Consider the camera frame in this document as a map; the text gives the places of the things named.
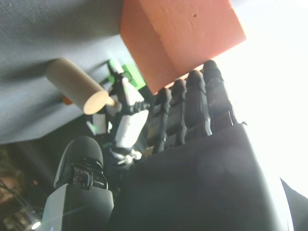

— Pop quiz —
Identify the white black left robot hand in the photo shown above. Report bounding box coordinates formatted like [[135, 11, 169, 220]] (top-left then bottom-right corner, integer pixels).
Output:
[[40, 59, 295, 231]]

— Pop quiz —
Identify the wooden mallet with taped handle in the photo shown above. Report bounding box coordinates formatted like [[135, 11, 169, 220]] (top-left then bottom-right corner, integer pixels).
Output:
[[45, 58, 116, 116]]

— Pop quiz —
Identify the large orange cube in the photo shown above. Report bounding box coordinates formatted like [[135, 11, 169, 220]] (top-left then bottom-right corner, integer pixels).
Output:
[[119, 0, 247, 95]]

